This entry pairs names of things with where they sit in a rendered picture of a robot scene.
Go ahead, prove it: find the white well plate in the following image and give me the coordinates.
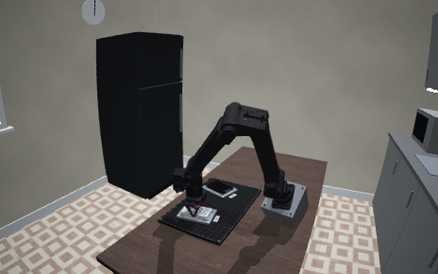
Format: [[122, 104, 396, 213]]
[[181, 206, 212, 220]]

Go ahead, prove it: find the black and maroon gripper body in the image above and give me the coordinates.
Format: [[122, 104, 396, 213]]
[[184, 184, 208, 207]]

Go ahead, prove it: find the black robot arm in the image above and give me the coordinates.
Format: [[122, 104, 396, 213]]
[[173, 102, 295, 210]]

